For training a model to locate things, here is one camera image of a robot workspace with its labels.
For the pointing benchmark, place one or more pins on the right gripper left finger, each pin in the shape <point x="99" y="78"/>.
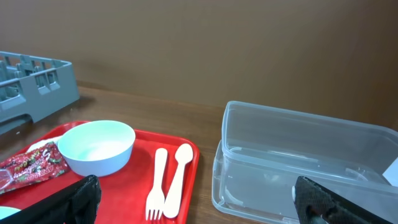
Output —
<point x="76" y="204"/>

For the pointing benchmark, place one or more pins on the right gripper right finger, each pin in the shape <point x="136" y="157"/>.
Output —
<point x="315" y="203"/>

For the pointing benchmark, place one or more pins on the light blue small bowl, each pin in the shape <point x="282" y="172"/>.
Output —
<point x="97" y="148"/>

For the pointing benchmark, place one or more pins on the white plastic fork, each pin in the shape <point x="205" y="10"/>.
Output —
<point x="156" y="198"/>

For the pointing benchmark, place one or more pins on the white plastic spoon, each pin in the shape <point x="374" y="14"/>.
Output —
<point x="183" y="156"/>

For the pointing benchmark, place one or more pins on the grey dishwasher rack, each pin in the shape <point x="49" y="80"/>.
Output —
<point x="33" y="88"/>

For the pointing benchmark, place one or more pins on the red snack wrapper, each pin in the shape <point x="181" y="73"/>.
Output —
<point x="32" y="167"/>

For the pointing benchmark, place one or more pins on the light blue dinner plate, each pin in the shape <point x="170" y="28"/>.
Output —
<point x="7" y="211"/>

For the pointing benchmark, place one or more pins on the clear plastic bin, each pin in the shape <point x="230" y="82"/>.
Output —
<point x="263" y="150"/>

